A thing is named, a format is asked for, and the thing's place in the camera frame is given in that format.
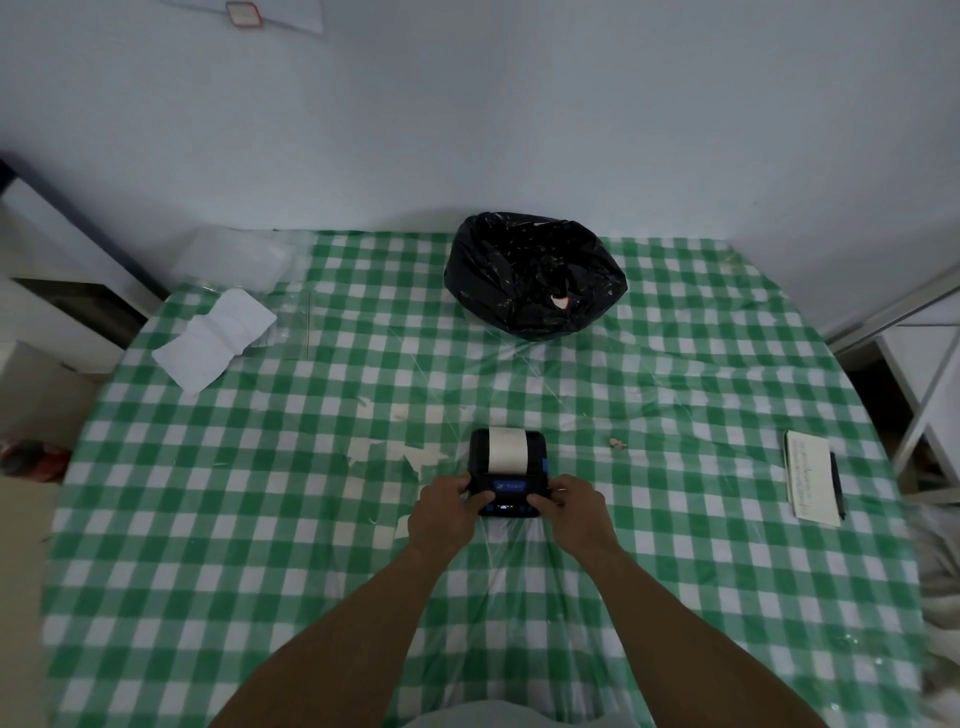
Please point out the clear plastic container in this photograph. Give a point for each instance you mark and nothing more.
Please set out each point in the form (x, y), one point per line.
(232, 259)

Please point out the white cabinet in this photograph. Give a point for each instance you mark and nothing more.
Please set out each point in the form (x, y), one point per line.
(56, 262)

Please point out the person's right hand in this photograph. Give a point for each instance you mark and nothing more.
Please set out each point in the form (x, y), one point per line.
(581, 517)

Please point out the person's right forearm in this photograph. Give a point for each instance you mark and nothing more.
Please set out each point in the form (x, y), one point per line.
(690, 637)

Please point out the white notepad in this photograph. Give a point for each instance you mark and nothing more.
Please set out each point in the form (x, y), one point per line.
(814, 476)

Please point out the person's left forearm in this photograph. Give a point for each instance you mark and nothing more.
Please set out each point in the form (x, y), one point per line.
(330, 637)

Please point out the white metal shelf frame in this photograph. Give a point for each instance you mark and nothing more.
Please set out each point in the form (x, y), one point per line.
(907, 375)

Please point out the person's left thumb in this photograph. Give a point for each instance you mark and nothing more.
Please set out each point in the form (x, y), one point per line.
(481, 496)

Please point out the black pen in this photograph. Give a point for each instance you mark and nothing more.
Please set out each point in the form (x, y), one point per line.
(837, 486)

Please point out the green checkered tablecloth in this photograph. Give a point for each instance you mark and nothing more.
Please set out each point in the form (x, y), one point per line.
(480, 487)

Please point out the white paper roll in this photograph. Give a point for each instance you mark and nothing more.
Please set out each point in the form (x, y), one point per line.
(509, 451)

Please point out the person's right thumb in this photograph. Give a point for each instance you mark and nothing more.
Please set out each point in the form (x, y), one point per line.
(545, 501)

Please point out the white folded paper strip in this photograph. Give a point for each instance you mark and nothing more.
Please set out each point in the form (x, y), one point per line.
(214, 337)

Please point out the black portable label printer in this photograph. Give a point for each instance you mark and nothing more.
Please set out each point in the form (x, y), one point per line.
(510, 480)

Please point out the black plastic garbage bag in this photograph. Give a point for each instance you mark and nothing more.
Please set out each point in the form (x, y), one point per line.
(532, 274)

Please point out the person's left hand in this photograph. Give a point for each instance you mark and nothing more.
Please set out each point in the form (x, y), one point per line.
(442, 517)

